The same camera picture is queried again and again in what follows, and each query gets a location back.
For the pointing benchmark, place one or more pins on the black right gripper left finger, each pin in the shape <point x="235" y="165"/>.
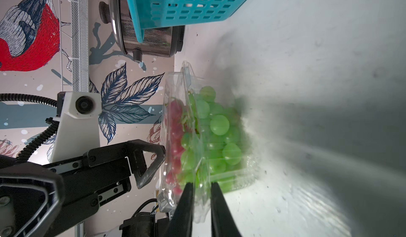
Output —
<point x="181" y="223"/>

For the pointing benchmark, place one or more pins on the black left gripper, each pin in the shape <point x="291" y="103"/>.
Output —
<point x="46" y="201"/>

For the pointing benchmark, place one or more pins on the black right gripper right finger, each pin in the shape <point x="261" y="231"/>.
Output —
<point x="222" y="222"/>

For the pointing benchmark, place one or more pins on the red grape bunch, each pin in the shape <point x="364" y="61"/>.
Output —
<point x="172" y="118"/>

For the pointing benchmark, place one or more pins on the clear plastic clamshell container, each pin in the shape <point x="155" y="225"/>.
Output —
<point x="177" y="86"/>

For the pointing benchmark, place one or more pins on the green grape bunch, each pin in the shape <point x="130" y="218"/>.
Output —
<point x="215" y="145"/>

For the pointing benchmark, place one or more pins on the stainless steel rice cooker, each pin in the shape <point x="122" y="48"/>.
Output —
<point x="162" y="42"/>

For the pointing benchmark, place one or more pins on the teal plastic basket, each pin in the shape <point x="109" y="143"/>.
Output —
<point x="152" y="14"/>

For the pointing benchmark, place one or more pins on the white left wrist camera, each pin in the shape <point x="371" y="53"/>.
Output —
<point x="78" y="130"/>

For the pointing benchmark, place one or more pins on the white wire shelf basket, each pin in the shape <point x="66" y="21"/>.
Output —
<point x="74" y="45"/>

